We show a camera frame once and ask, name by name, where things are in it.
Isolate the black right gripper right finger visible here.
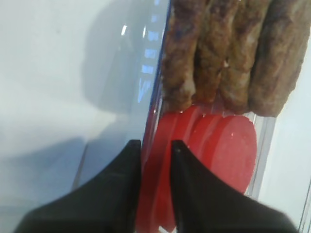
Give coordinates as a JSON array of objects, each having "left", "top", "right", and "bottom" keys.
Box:
[{"left": 171, "top": 140, "right": 298, "bottom": 233}]

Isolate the brown burger patty back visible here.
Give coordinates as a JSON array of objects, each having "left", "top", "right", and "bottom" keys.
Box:
[{"left": 161, "top": 0, "right": 209, "bottom": 112}]

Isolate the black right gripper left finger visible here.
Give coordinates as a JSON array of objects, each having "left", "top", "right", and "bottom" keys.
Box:
[{"left": 14, "top": 140, "right": 141, "bottom": 233}]

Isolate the red tomato slice front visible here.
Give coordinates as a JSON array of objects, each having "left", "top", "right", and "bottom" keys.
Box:
[{"left": 201, "top": 116, "right": 257, "bottom": 194}]

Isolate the red tomato slice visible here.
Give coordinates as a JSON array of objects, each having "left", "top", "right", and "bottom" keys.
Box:
[
  {"left": 153, "top": 106, "right": 202, "bottom": 232},
  {"left": 201, "top": 116, "right": 257, "bottom": 194},
  {"left": 136, "top": 113, "right": 178, "bottom": 233},
  {"left": 188, "top": 115, "right": 224, "bottom": 158}
]

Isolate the brown burger patty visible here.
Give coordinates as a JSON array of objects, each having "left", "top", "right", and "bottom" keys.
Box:
[
  {"left": 219, "top": 0, "right": 271, "bottom": 114},
  {"left": 248, "top": 0, "right": 311, "bottom": 117},
  {"left": 194, "top": 0, "right": 239, "bottom": 103},
  {"left": 161, "top": 0, "right": 209, "bottom": 112}
]

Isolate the brown burger patty front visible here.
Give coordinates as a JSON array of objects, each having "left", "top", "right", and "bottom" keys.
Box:
[{"left": 248, "top": 0, "right": 311, "bottom": 117}]

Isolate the clear patty and tomato bin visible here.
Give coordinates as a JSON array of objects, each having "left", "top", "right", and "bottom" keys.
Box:
[{"left": 116, "top": 0, "right": 280, "bottom": 233}]

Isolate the red tomato slice back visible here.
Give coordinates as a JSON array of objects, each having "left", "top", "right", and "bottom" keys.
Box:
[{"left": 136, "top": 113, "right": 178, "bottom": 233}]

